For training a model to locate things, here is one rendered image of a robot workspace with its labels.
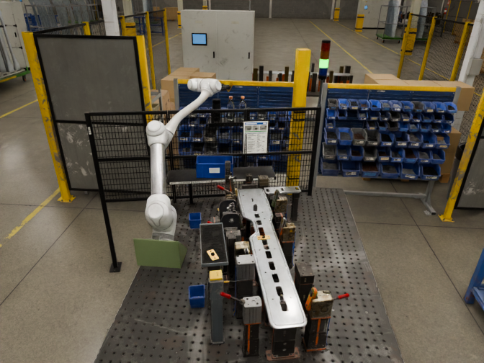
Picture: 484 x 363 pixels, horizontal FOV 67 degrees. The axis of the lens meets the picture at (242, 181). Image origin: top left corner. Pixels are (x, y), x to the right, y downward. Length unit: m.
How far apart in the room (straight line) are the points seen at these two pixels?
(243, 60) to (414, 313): 6.70
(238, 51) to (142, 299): 7.07
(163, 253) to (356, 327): 1.30
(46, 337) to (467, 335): 3.31
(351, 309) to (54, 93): 3.74
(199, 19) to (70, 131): 4.93
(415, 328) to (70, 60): 4.15
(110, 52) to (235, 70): 5.00
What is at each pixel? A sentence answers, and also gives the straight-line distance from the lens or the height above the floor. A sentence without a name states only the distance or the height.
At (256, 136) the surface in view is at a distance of 3.15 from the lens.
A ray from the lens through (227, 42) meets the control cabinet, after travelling 8.81.
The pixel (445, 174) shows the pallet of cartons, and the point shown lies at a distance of 5.95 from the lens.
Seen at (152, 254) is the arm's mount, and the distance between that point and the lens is 2.63.
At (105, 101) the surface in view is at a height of 1.31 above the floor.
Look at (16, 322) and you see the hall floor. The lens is 3.68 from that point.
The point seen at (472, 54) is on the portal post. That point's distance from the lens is 6.62.
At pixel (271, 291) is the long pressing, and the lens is 2.04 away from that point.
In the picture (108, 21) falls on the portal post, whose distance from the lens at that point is 6.39.
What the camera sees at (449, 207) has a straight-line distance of 4.97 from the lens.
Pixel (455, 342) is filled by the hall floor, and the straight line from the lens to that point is 3.54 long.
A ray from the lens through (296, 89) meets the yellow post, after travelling 3.15.
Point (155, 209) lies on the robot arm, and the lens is 2.42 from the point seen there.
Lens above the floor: 2.41
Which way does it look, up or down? 27 degrees down
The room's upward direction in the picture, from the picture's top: 1 degrees clockwise
